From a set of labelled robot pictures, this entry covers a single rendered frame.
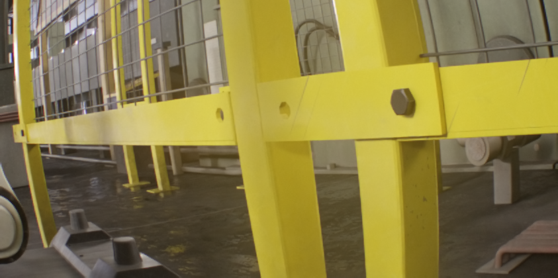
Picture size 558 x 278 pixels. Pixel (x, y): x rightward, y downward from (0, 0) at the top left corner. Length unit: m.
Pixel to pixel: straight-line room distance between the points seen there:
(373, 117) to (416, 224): 0.09
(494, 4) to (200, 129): 1.88
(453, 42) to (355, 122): 2.12
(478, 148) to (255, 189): 1.16
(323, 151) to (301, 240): 2.64
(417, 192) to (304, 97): 0.13
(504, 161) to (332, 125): 1.36
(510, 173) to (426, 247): 1.34
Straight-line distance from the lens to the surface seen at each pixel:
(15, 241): 1.02
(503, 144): 1.83
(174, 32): 4.39
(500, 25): 2.47
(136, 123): 0.88
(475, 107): 0.45
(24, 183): 4.36
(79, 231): 1.27
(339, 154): 3.22
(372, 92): 0.51
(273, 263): 0.67
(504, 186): 1.90
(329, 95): 0.55
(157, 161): 3.30
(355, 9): 0.53
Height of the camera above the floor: 0.44
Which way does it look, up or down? 3 degrees down
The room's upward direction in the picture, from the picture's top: 8 degrees counter-clockwise
